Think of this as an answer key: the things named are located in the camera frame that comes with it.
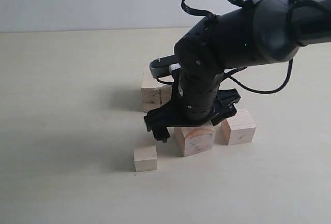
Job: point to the smallest wooden cube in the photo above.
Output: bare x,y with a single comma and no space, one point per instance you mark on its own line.
145,158

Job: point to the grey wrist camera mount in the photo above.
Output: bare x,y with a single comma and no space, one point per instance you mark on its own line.
159,67

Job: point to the second largest wooden cube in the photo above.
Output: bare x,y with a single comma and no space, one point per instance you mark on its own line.
194,140

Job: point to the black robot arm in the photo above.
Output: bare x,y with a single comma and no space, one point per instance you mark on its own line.
260,32

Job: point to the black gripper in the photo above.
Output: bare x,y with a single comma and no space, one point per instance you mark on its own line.
193,103

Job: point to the medium striped wooden cube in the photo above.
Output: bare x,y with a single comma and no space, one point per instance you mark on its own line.
238,129

